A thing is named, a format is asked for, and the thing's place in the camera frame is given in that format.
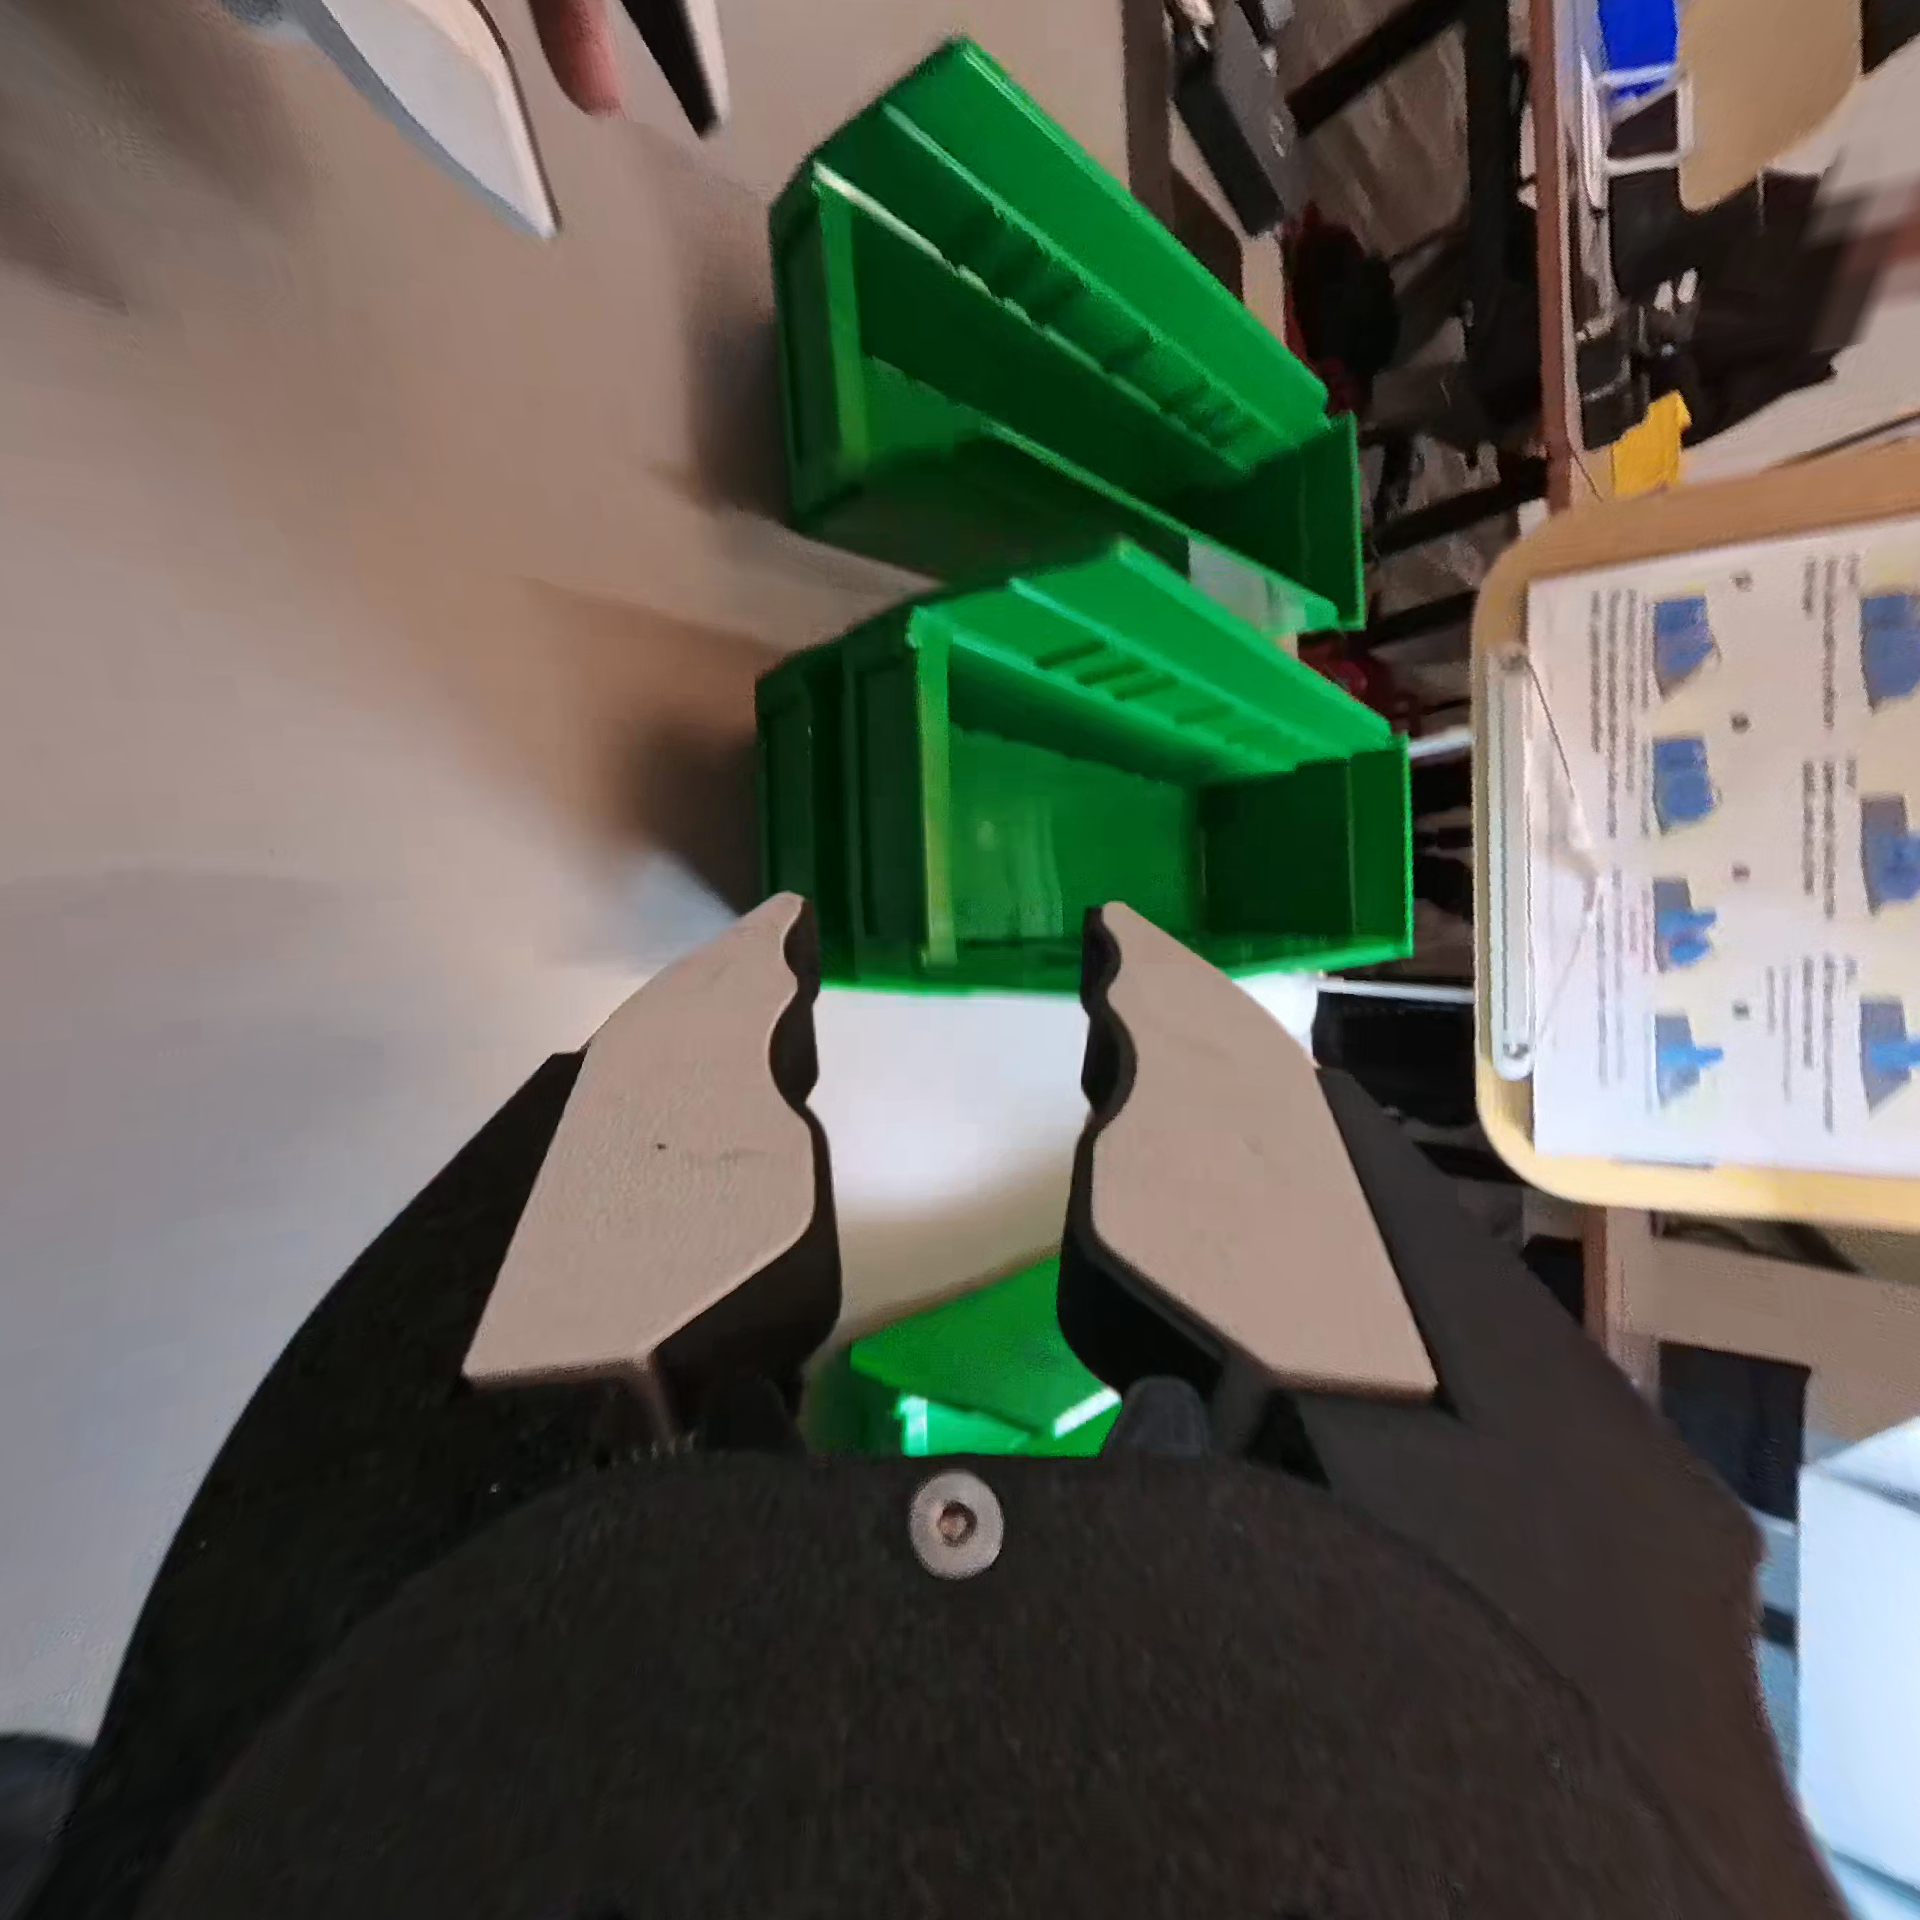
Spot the black box device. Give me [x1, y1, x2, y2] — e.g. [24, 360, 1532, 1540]
[1168, 0, 1305, 236]

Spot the person's left hand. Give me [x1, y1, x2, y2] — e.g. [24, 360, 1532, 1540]
[532, 0, 623, 117]

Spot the clear page holder bar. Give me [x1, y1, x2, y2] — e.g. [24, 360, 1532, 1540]
[1476, 645, 1599, 1081]

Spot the black chair armrest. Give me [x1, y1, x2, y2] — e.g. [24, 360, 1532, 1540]
[0, 1730, 91, 1890]

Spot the white instruction sheet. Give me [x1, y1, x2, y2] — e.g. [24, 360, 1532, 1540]
[1523, 516, 1920, 1180]

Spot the red bag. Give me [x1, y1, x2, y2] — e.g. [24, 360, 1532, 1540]
[1297, 620, 1428, 740]

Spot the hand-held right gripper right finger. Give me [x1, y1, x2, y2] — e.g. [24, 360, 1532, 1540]
[1055, 900, 1445, 1431]

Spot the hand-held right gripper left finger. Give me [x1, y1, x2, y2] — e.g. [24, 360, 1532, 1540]
[461, 891, 842, 1431]

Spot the white board stand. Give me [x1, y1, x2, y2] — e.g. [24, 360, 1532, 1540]
[1235, 721, 1486, 1053]

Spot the brown wooden table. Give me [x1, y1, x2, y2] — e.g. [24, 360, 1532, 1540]
[1529, 0, 1599, 511]

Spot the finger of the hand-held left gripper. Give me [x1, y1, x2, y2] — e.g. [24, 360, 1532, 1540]
[227, 0, 561, 242]
[617, 0, 732, 140]

